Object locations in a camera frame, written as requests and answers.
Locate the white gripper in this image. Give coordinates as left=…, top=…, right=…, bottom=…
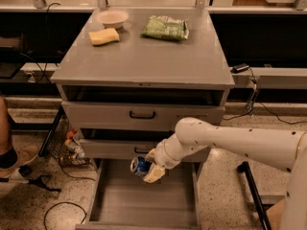
left=143, top=139, right=180, bottom=183

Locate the blue pepsi can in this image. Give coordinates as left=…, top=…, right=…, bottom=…
left=130, top=156, right=152, bottom=176

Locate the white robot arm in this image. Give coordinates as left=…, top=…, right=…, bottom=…
left=144, top=118, right=307, bottom=230

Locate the open bottom drawer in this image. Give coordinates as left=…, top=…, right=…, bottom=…
left=76, top=160, right=201, bottom=230

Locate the grey drawer cabinet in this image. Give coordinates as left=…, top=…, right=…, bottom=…
left=50, top=7, right=236, bottom=173

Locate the black metal stand bar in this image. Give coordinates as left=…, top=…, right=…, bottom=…
left=237, top=161, right=272, bottom=230

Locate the black tool on floor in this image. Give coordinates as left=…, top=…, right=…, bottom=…
left=0, top=165, right=62, bottom=194

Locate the tan shoe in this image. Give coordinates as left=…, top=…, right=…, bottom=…
left=0, top=145, right=39, bottom=178

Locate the black power adapter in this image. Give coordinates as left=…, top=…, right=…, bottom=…
left=231, top=63, right=249, bottom=74

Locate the cardboard box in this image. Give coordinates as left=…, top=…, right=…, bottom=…
left=267, top=199, right=285, bottom=230

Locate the green chip bag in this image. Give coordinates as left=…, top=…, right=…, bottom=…
left=141, top=15, right=189, bottom=41

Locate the yellow sponge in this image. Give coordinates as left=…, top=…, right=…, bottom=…
left=88, top=28, right=120, bottom=46

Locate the white paper bowl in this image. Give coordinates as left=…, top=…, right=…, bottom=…
left=95, top=10, right=129, bottom=29

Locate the middle drawer with handle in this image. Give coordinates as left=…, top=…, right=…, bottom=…
left=79, top=139, right=212, bottom=163

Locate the drawer with handle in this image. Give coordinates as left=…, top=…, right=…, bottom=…
left=62, top=102, right=224, bottom=131
left=79, top=139, right=212, bottom=163

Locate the top drawer with handle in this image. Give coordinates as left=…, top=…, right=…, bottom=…
left=62, top=102, right=224, bottom=131

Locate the wire basket with items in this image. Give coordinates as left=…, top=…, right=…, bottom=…
left=49, top=118, right=91, bottom=167

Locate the black floor cable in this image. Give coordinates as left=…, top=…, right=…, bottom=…
left=43, top=201, right=88, bottom=230

